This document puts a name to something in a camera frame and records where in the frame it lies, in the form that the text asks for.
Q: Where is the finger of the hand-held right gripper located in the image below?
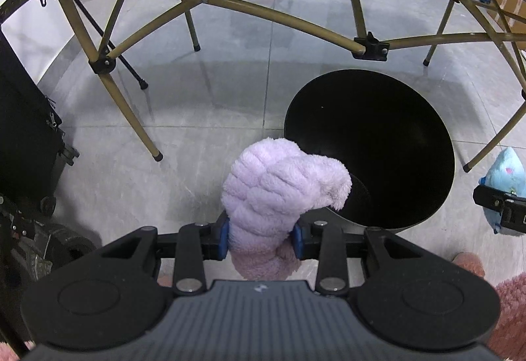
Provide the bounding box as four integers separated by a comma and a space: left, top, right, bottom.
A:
472, 184, 514, 219

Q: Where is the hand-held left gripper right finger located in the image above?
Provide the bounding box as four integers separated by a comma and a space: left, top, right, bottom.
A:
293, 220, 430, 297

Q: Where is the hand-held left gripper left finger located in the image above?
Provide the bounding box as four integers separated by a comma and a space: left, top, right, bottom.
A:
96, 216, 231, 297

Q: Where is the blue plush toy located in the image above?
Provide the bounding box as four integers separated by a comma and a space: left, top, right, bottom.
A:
479, 146, 526, 235

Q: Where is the lilac fluffy plush toy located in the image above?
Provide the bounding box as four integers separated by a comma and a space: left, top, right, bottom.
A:
222, 137, 353, 280

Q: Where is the black round trash bin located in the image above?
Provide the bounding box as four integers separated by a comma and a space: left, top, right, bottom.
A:
283, 69, 456, 236

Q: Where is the pink fuzzy slipper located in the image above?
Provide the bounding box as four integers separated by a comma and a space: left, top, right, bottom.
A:
452, 252, 486, 280

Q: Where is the tan folding table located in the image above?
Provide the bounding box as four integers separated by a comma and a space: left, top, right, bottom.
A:
0, 0, 526, 173

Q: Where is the black tripod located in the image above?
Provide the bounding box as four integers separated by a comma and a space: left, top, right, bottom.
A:
12, 0, 149, 90

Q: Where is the large cardboard box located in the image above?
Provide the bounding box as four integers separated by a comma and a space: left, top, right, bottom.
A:
489, 0, 526, 37

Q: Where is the black suitcase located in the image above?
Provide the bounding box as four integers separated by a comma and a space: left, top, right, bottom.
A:
0, 32, 81, 218

